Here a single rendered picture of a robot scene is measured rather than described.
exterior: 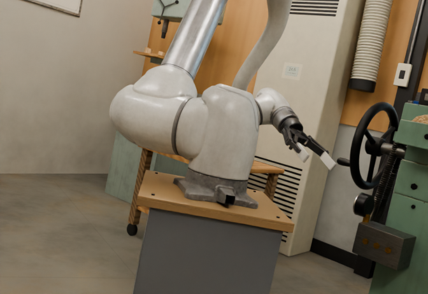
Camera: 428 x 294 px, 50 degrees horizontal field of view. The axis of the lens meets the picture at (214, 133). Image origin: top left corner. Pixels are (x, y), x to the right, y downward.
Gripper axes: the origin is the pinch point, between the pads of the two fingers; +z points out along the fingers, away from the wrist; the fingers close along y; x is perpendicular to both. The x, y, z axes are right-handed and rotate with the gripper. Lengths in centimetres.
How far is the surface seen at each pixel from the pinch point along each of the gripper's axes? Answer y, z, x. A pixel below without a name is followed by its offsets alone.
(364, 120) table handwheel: -1.8, 5.2, -20.4
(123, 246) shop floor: 0, -64, 114
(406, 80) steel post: 113, -77, -27
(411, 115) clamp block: 6.6, 10.8, -29.0
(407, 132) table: -13.5, 26.2, -28.2
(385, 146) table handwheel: 10.1, 8.6, -16.2
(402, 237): -10.5, 42.2, -8.3
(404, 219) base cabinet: -4.2, 36.3, -9.7
